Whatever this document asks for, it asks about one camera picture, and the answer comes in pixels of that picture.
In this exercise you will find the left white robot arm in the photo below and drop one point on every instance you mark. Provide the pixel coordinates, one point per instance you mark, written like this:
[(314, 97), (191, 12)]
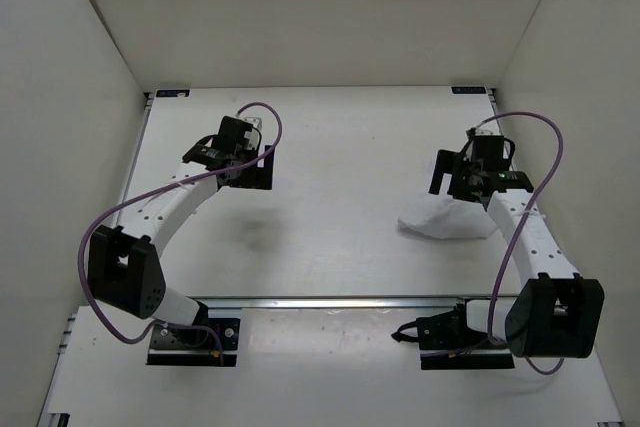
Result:
[(124, 268)]

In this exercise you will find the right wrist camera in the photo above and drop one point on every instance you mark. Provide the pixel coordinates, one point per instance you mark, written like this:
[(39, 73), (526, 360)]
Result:
[(478, 131)]

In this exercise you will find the white skirt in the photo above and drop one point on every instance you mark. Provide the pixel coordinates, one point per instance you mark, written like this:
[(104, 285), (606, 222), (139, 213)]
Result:
[(444, 218)]

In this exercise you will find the aluminium rail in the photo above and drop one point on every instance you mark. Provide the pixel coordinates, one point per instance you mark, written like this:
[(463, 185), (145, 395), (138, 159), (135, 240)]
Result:
[(331, 303)]

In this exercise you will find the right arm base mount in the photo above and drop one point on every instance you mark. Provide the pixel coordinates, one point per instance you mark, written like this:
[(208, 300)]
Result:
[(465, 347)]

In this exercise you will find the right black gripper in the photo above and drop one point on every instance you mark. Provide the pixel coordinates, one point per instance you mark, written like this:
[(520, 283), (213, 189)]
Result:
[(445, 164)]

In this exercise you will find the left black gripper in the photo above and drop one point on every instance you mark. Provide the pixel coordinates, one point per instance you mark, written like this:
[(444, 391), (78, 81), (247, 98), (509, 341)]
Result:
[(260, 176)]

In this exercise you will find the right blue label sticker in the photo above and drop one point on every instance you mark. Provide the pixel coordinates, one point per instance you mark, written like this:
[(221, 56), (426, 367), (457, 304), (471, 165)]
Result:
[(468, 90)]

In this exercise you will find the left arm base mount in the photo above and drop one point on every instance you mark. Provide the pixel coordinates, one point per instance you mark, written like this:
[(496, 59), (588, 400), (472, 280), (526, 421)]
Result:
[(175, 348)]

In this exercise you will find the left blue label sticker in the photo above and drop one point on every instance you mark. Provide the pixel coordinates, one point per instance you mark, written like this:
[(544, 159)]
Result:
[(172, 93)]

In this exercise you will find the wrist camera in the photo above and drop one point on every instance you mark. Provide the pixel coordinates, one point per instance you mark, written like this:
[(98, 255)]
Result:
[(256, 124), (478, 131)]

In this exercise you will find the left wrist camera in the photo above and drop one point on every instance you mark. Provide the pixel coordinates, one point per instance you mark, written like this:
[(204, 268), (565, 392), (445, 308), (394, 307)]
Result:
[(256, 124)]

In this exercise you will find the blue label sticker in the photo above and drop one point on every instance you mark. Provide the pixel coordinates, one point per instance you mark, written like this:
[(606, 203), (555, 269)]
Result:
[(172, 93), (468, 90)]

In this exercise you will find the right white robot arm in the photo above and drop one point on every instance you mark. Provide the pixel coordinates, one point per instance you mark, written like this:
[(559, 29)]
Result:
[(557, 312)]

